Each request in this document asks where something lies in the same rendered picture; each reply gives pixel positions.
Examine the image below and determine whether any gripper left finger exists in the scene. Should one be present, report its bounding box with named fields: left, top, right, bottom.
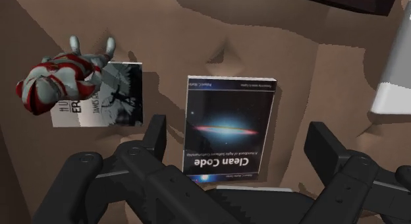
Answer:
left=32, top=114, right=240, bottom=224

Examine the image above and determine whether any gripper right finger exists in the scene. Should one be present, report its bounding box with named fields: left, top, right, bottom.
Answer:
left=298, top=121, right=411, bottom=224

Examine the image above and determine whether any black and white book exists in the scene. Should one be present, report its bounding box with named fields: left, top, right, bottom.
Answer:
left=50, top=61, right=144, bottom=128

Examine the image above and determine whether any dark galaxy cover book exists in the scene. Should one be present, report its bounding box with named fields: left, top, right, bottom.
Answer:
left=181, top=75, right=277, bottom=184

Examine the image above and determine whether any white box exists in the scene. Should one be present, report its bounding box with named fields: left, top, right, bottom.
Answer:
left=370, top=1, right=411, bottom=115

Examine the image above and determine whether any red and silver hero figure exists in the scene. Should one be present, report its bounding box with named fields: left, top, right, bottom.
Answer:
left=16, top=36, right=117, bottom=116

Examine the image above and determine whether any brown sofa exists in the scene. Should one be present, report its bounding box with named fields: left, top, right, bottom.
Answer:
left=0, top=0, right=411, bottom=224

